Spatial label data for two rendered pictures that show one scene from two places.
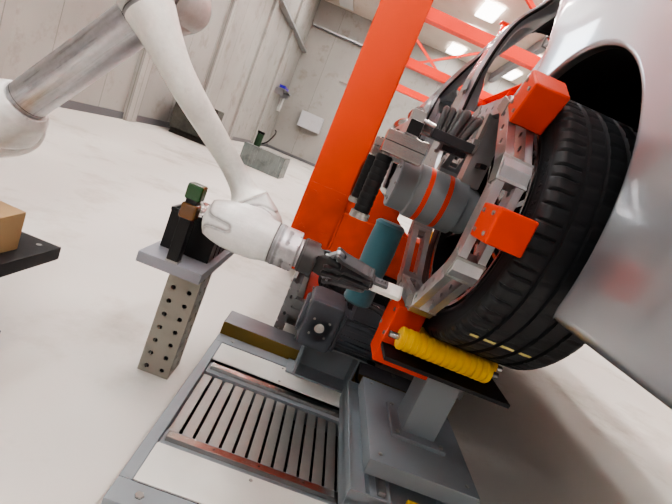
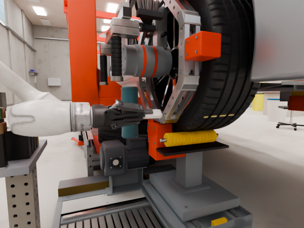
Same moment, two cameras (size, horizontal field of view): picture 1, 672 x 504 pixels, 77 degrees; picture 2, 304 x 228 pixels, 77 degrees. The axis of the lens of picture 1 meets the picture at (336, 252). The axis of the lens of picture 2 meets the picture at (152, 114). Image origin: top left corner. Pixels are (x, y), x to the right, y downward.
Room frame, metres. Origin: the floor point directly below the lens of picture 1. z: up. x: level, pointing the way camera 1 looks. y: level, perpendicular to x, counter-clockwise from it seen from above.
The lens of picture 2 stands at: (0.26, 0.07, 0.71)
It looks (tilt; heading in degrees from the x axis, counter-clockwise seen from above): 6 degrees down; 343
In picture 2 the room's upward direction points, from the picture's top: straight up
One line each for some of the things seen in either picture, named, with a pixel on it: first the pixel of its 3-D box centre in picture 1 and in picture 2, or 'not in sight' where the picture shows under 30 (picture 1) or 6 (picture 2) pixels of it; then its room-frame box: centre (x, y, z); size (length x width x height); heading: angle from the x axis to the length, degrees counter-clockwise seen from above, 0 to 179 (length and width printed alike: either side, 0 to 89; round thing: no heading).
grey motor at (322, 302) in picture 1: (349, 347); (134, 163); (1.42, -0.18, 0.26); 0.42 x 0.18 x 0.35; 94
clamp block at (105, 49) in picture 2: (387, 149); (109, 49); (1.27, -0.02, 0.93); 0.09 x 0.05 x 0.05; 94
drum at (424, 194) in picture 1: (430, 197); (145, 61); (1.11, -0.17, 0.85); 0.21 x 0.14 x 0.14; 94
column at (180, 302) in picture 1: (178, 311); (24, 199); (1.25, 0.39, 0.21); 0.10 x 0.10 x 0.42; 4
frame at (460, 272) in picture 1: (455, 208); (159, 62); (1.11, -0.24, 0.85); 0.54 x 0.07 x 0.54; 4
